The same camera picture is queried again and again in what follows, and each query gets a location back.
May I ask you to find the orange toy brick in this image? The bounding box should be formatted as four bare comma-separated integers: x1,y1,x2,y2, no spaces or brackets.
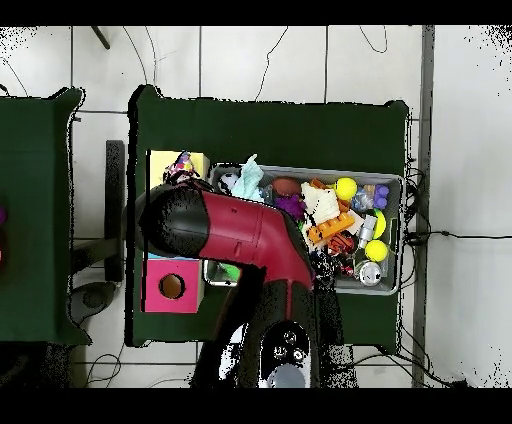
306,211,356,246

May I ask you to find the smooth yellow ball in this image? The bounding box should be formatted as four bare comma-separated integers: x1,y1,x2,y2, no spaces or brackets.
364,239,389,263

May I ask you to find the brown toy football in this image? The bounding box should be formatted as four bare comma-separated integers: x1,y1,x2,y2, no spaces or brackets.
271,177,302,197

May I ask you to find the wooden box with three holes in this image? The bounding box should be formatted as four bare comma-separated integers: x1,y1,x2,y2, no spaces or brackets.
141,149,211,314

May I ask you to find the yellow tennis ball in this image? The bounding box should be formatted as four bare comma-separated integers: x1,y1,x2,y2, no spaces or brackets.
333,176,358,201

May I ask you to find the mint green cloth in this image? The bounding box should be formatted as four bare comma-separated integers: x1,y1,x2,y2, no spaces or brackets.
230,153,266,203

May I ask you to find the cream yellow cloth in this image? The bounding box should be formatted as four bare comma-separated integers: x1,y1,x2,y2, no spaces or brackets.
300,181,341,227

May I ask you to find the purple spiky toy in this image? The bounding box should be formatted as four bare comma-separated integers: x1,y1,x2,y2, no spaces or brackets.
274,194,307,221

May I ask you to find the dark green side tablecloth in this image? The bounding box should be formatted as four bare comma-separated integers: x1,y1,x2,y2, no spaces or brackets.
0,87,93,346

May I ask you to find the small soccer ball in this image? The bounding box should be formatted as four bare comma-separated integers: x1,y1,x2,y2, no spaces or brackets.
218,172,240,193

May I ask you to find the black stand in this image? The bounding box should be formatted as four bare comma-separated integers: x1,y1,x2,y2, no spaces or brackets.
71,139,126,325

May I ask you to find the colourful confetti print cloth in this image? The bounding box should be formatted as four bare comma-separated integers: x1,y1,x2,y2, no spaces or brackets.
162,150,201,185

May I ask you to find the shallow mesh bin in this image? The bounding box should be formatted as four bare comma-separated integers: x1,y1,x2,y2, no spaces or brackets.
201,161,405,296

